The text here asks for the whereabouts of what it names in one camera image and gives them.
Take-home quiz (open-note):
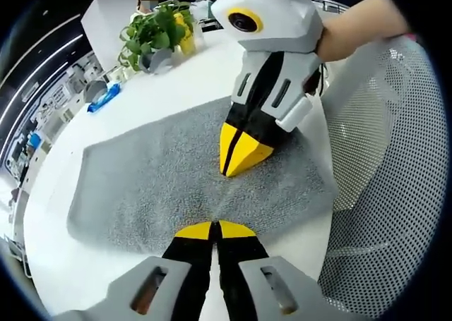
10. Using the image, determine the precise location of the blue wipes packet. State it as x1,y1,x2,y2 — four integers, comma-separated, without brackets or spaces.
87,83,122,114

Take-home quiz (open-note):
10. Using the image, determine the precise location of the grey mesh office chair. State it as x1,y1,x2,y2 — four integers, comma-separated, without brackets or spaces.
316,37,448,320

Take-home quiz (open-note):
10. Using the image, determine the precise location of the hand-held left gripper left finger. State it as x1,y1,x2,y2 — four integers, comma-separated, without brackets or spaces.
52,221,215,321

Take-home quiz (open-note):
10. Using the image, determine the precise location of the green potted plant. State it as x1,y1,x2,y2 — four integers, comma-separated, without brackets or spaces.
118,0,198,73

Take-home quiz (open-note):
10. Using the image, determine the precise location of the grey round device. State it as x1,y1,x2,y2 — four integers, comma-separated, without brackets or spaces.
84,80,108,104

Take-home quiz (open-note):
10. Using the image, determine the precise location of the grey towel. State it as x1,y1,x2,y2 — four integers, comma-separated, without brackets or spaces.
66,95,338,254

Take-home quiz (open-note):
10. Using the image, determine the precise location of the white cup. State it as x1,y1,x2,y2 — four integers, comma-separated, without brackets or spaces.
107,66,124,84

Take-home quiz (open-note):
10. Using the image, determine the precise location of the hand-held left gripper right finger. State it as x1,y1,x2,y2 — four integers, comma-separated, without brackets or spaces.
217,220,357,321

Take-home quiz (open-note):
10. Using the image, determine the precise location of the white table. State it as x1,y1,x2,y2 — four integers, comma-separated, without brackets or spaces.
23,28,336,317

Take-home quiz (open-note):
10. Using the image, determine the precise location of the yellow bottle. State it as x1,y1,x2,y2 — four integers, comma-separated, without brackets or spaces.
172,12,197,56

